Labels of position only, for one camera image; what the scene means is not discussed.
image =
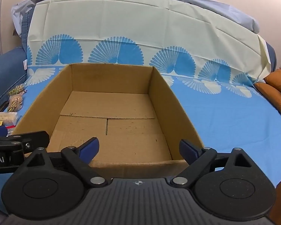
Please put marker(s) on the clear pale cracker packet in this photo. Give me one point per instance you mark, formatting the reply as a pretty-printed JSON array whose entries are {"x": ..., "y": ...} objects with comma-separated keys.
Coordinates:
[{"x": 5, "y": 117}]

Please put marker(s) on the orange cushion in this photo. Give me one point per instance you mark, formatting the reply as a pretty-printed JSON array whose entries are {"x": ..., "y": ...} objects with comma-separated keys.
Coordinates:
[{"x": 274, "y": 91}]

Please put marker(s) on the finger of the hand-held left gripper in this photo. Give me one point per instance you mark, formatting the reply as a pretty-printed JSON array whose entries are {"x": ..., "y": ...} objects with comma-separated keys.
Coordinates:
[{"x": 35, "y": 138}]

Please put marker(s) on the brown cardboard box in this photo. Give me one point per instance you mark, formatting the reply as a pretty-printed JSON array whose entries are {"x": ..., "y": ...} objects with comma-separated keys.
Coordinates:
[{"x": 112, "y": 112}]

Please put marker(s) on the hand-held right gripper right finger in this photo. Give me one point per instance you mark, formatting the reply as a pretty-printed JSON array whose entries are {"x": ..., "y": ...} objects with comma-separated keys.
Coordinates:
[{"x": 188, "y": 148}]

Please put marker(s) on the clear green nut packet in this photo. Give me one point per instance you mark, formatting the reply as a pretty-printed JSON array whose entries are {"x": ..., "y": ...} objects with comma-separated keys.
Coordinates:
[{"x": 17, "y": 89}]

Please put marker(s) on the black snack packet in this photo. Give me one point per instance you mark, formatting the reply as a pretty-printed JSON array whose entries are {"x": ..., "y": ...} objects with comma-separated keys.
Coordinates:
[{"x": 1, "y": 107}]

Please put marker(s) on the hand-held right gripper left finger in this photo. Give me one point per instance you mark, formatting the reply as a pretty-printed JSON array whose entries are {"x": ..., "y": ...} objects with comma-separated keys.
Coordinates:
[{"x": 90, "y": 146}]

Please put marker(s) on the clear brown nut brittle packet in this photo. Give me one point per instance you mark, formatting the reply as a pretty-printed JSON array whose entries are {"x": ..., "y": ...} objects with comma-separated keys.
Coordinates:
[{"x": 15, "y": 102}]

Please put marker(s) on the purple snack packet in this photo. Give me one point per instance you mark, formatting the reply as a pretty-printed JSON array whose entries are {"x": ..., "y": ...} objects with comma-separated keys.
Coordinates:
[{"x": 0, "y": 130}]

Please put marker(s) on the light blue cover sheet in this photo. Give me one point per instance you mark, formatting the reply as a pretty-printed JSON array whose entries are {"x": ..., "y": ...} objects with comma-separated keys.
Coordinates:
[{"x": 213, "y": 7}]

